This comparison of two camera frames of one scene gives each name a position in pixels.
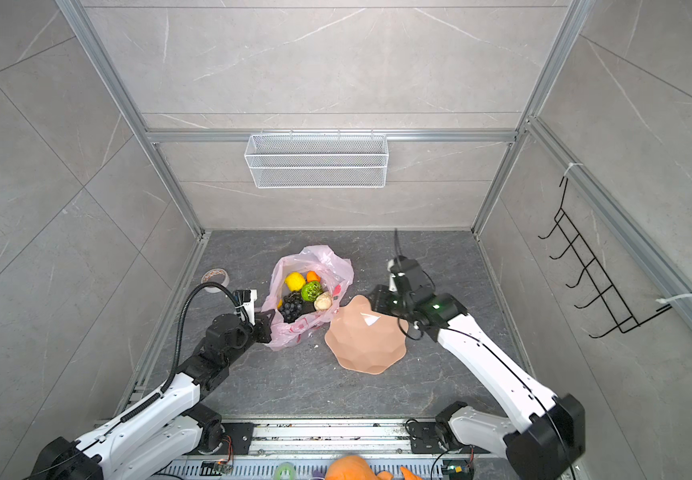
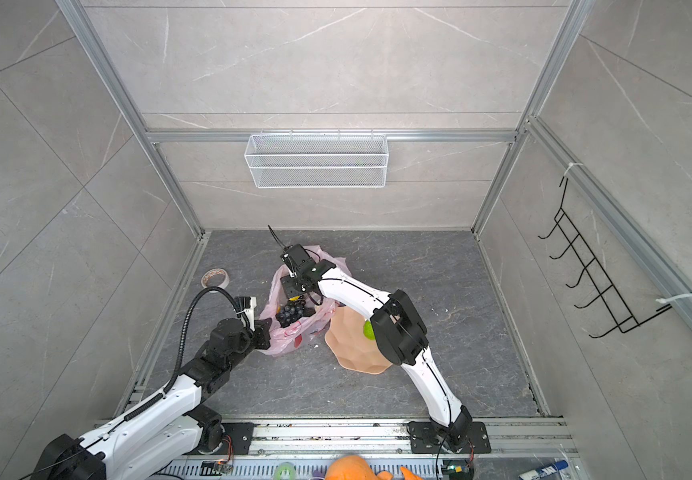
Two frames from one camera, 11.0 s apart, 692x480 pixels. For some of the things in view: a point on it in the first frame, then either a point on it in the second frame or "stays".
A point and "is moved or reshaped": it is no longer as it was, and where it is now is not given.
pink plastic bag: [336, 273] stays
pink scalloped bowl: [365, 340] stays
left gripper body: [245, 334] stays
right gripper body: [411, 304] -> [293, 286]
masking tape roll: [211, 272] stays
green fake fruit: [310, 291] is moved or reshaped
